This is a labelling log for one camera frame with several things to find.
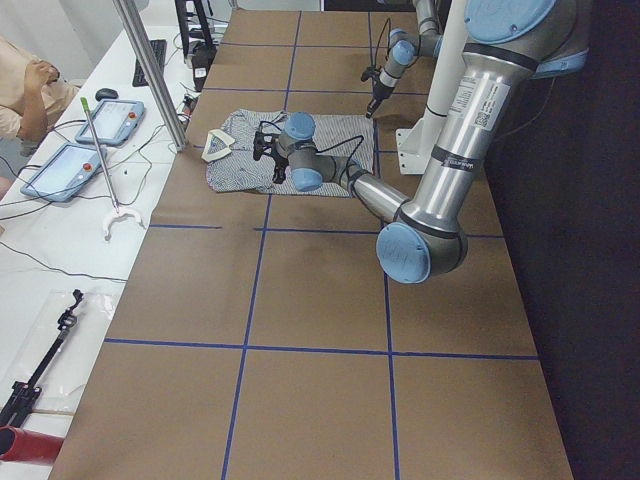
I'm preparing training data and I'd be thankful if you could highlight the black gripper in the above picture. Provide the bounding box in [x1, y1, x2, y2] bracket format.
[252, 130, 289, 184]
[361, 67, 393, 118]

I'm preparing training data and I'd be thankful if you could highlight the navy white striped polo shirt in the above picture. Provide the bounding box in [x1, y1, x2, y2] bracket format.
[206, 109, 374, 198]

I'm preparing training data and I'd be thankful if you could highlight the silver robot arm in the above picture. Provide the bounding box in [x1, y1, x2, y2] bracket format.
[361, 0, 444, 118]
[253, 1, 592, 284]

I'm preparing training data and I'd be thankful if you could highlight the black box with label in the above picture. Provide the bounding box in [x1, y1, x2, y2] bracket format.
[191, 43, 217, 92]

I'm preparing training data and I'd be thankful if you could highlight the black keyboard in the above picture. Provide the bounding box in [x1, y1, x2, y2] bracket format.
[131, 38, 168, 87]

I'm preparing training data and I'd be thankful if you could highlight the far blue teach pendant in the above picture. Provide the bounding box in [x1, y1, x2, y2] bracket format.
[83, 99, 145, 147]

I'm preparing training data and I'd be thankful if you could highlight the blue teach pendant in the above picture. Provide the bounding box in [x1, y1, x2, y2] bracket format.
[83, 99, 145, 147]
[20, 142, 101, 202]

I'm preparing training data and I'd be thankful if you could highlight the silver reacher grabber stick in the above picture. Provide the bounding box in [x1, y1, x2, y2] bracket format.
[80, 96, 144, 241]

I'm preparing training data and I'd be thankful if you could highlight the black metal stand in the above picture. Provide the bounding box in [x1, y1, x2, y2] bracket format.
[173, 0, 221, 61]

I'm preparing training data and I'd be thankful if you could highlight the black computer mouse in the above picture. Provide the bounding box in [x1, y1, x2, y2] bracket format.
[95, 88, 119, 101]

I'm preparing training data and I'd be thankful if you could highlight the near blue teach pendant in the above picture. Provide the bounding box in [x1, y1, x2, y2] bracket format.
[20, 142, 101, 202]

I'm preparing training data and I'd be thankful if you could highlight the seated person in beige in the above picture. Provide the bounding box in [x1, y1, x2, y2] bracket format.
[1, 37, 79, 149]

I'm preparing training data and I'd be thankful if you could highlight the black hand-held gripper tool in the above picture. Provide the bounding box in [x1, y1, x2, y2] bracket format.
[0, 288, 85, 426]

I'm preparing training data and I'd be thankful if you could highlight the red cylinder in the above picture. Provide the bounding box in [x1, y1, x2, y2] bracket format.
[1, 426, 64, 465]

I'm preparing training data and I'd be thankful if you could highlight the white camera mast base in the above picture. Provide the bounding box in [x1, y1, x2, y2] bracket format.
[394, 0, 474, 177]

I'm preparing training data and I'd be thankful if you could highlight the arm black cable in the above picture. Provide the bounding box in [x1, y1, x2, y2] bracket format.
[257, 118, 366, 174]
[368, 17, 394, 71]

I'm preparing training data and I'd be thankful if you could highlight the aluminium frame post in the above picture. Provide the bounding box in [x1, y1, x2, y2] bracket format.
[113, 0, 187, 152]

